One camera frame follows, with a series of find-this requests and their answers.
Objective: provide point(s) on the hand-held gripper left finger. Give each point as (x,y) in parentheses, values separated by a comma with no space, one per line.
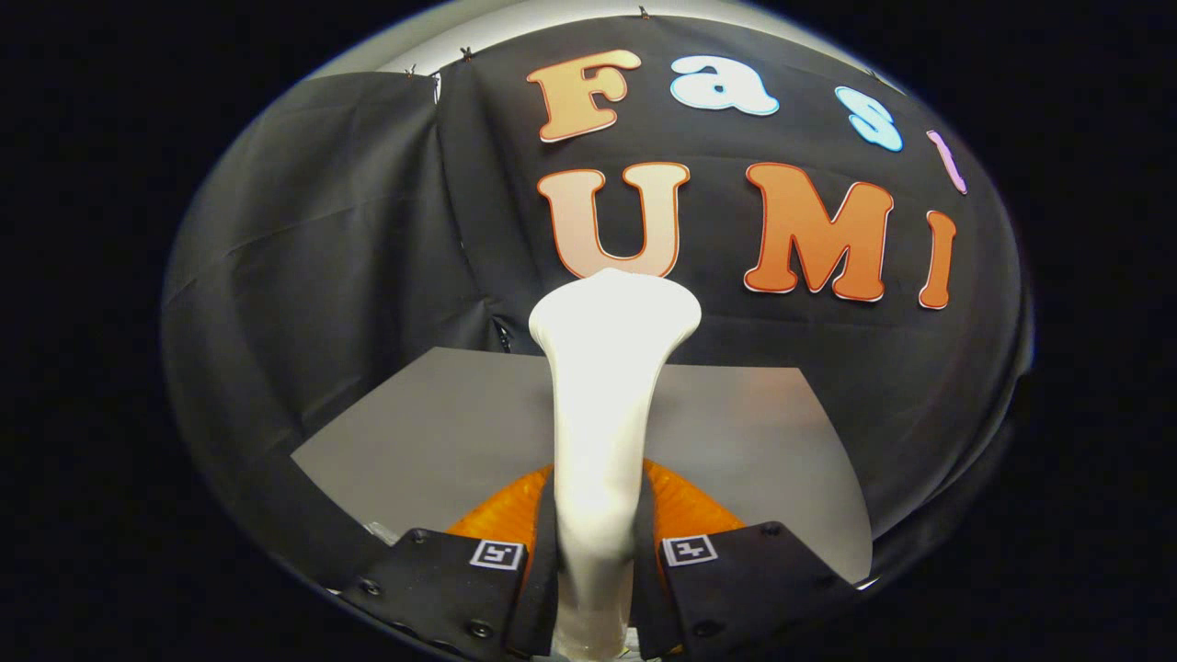
(441,588)

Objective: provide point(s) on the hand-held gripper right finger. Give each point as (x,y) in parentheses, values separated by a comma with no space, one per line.
(754,588)

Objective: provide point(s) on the white garment steamer head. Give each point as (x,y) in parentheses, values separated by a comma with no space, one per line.
(602,414)

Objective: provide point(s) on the white cabinet with dark top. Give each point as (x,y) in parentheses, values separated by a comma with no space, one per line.
(441,423)

